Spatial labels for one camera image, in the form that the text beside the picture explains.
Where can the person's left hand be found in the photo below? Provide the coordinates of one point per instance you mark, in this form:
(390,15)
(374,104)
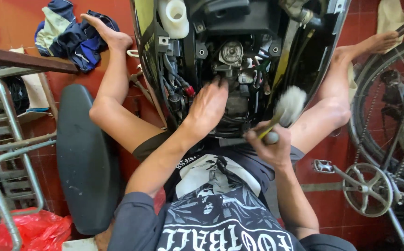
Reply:
(205,108)

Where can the person's right hand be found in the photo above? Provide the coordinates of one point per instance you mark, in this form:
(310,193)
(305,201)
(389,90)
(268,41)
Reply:
(275,151)

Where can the person's left fingers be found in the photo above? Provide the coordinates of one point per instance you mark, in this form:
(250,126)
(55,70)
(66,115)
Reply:
(218,87)

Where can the person's right fingers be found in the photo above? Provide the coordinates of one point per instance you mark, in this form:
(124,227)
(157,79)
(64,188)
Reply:
(257,129)

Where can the white bristle paint brush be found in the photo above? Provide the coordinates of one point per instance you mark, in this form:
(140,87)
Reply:
(291,104)

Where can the metal carburetor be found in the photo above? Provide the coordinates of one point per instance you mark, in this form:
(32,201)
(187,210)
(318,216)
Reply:
(231,54)

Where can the black scooter body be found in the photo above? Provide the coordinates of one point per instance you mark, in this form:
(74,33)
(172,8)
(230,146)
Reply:
(243,24)

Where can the person's right leg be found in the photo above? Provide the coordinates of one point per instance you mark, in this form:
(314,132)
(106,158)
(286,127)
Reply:
(331,104)

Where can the person's leg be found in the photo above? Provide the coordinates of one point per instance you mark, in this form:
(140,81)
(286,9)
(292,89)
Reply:
(118,104)
(331,104)

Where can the white plastic reservoir tank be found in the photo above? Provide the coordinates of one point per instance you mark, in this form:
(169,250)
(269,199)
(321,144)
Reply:
(172,19)

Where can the dark shorts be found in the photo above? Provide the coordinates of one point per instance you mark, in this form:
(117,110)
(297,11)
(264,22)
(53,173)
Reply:
(149,146)

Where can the black printed t-shirt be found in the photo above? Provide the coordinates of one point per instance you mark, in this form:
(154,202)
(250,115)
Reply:
(219,216)

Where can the person's left leg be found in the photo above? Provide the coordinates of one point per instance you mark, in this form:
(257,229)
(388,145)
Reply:
(118,104)

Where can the bicycle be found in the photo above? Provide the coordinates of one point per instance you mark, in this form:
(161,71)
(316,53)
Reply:
(383,139)

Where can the black scooter seat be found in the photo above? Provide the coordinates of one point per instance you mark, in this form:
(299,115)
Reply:
(86,160)

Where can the heap of blue cloths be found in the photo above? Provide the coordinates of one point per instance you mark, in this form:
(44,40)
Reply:
(72,38)

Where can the beige cloth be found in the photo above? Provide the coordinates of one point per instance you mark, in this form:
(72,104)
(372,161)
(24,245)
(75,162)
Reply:
(390,21)

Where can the cardboard pieces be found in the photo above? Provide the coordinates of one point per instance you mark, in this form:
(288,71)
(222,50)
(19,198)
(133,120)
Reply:
(36,94)

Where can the brown wooden plank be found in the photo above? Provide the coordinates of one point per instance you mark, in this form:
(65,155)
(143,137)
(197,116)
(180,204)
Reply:
(24,60)

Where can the red plastic bag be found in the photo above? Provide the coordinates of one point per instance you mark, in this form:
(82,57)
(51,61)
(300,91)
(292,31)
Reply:
(27,228)

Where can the grey metal rack frame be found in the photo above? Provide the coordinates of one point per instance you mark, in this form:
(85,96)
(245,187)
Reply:
(3,146)

